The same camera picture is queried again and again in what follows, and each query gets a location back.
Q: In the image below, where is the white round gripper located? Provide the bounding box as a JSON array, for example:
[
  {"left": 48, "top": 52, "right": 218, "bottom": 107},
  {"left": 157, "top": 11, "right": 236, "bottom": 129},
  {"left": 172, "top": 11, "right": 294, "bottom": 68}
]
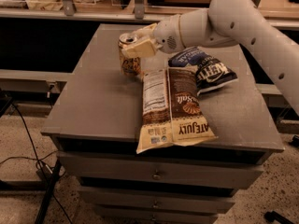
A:
[{"left": 121, "top": 15, "right": 184, "bottom": 58}]

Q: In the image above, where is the orange soda can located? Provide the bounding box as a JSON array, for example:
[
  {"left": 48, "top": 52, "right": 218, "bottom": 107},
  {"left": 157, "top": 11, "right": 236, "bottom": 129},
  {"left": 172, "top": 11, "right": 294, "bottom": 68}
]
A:
[{"left": 118, "top": 33, "right": 141, "bottom": 77}]

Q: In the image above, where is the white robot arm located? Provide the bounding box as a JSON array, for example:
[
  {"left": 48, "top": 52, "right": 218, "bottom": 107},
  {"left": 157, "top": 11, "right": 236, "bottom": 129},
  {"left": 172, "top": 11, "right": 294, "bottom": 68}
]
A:
[{"left": 121, "top": 0, "right": 299, "bottom": 114}]

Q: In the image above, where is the blue chip bag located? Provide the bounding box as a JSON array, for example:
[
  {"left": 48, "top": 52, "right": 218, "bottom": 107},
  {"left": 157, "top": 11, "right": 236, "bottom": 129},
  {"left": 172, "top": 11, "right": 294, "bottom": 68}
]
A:
[{"left": 168, "top": 47, "right": 237, "bottom": 94}]

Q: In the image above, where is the brown chip bag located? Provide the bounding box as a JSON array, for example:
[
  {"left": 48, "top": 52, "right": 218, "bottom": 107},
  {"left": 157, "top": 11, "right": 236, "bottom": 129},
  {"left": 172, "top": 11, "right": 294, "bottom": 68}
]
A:
[{"left": 136, "top": 67, "right": 216, "bottom": 153}]

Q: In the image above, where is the grey drawer cabinet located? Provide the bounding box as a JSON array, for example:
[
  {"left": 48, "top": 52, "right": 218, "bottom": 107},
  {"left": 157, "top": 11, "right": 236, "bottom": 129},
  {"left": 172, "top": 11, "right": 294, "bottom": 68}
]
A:
[{"left": 43, "top": 25, "right": 283, "bottom": 224}]

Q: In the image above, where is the grey counter shelf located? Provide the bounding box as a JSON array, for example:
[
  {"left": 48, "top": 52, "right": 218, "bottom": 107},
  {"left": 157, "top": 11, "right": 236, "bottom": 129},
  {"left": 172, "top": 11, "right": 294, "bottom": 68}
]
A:
[{"left": 0, "top": 69, "right": 72, "bottom": 93}]

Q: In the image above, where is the top grey drawer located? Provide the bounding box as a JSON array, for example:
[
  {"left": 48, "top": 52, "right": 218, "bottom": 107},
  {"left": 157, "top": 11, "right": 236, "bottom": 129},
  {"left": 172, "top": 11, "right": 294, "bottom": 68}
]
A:
[{"left": 57, "top": 151, "right": 263, "bottom": 189}]

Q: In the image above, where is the grey drawer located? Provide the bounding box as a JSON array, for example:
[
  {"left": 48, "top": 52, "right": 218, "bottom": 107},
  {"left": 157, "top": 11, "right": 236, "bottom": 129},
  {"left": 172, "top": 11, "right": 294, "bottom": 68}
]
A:
[
  {"left": 94, "top": 205, "right": 218, "bottom": 224},
  {"left": 78, "top": 187, "right": 235, "bottom": 214},
  {"left": 57, "top": 151, "right": 263, "bottom": 189}
]

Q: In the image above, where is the middle grey drawer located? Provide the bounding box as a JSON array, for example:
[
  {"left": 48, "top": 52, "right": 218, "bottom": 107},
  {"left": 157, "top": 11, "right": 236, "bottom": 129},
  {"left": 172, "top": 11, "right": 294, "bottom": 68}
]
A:
[{"left": 78, "top": 187, "right": 235, "bottom": 214}]

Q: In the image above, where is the black stand leg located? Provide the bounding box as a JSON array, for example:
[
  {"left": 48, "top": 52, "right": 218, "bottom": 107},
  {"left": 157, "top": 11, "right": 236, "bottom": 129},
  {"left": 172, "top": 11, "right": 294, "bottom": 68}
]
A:
[{"left": 35, "top": 161, "right": 62, "bottom": 224}]

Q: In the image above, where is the bottom grey drawer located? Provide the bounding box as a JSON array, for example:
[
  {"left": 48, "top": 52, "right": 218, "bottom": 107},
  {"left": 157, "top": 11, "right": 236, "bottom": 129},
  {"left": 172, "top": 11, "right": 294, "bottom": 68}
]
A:
[{"left": 94, "top": 205, "right": 218, "bottom": 224}]

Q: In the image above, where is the black caster base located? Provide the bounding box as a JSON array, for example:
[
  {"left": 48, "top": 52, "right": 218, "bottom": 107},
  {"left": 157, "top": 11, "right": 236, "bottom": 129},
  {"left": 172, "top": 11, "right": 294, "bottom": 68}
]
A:
[{"left": 264, "top": 211, "right": 294, "bottom": 224}]

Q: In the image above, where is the grey metal bracket middle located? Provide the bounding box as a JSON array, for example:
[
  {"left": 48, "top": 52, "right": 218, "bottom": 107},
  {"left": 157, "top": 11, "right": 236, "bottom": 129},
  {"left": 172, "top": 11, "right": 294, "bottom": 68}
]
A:
[{"left": 135, "top": 0, "right": 145, "bottom": 20}]

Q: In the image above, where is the grey metal bracket left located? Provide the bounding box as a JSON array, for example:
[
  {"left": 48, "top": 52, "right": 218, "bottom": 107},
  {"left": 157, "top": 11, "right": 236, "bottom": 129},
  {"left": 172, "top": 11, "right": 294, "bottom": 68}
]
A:
[{"left": 62, "top": 0, "right": 76, "bottom": 16}]

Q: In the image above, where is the black floor cable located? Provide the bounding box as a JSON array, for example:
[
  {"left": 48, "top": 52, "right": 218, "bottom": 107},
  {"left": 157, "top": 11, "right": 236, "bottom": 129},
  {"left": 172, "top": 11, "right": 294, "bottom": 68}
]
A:
[{"left": 0, "top": 103, "right": 73, "bottom": 224}]

